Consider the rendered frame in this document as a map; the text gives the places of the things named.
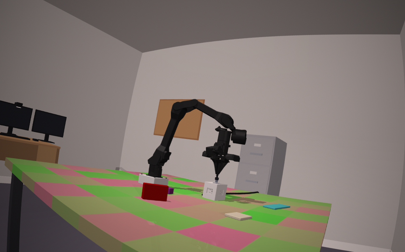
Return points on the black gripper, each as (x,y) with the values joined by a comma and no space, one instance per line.
(219,160)

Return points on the beige flat rectangular slab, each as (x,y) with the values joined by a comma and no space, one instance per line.
(238,216)

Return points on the light blue rectangular block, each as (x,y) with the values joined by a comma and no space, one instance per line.
(276,206)

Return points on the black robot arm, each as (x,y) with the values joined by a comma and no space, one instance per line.
(179,109)

